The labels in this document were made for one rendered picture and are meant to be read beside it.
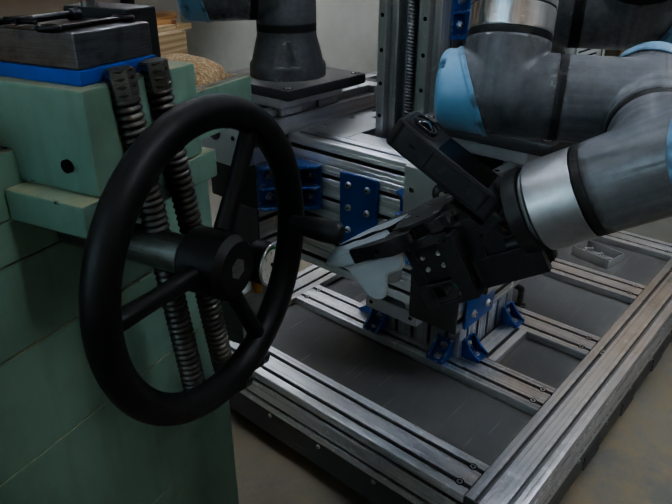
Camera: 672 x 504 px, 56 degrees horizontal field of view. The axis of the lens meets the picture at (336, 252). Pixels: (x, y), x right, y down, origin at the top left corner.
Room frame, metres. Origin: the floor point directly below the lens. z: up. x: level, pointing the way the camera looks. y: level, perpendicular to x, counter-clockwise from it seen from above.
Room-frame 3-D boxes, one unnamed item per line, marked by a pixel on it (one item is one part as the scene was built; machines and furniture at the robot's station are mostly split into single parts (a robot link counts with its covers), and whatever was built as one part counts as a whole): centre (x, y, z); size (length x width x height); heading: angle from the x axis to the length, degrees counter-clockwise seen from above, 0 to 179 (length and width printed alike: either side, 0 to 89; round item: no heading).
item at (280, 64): (1.30, 0.10, 0.87); 0.15 x 0.15 x 0.10
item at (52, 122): (0.59, 0.23, 0.91); 0.15 x 0.14 x 0.09; 153
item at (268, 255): (0.78, 0.10, 0.65); 0.06 x 0.04 x 0.08; 153
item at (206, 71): (0.85, 0.21, 0.91); 0.12 x 0.09 x 0.03; 63
